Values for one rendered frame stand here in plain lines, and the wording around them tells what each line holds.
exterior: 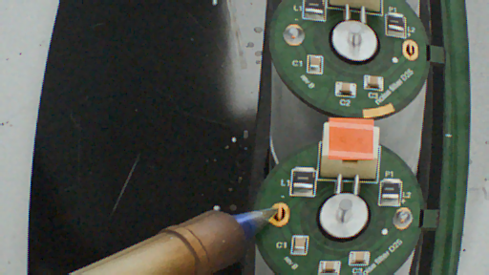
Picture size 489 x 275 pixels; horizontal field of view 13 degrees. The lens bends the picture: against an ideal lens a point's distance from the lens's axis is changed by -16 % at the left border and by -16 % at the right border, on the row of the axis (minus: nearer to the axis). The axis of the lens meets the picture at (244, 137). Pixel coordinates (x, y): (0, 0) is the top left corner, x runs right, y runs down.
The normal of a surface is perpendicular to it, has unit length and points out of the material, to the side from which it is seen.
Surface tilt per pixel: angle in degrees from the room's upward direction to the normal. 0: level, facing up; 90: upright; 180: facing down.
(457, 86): 0
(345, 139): 0
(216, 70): 0
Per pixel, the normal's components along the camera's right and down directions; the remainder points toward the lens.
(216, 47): 0.00, -0.47
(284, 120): -0.84, 0.48
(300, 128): -0.67, 0.66
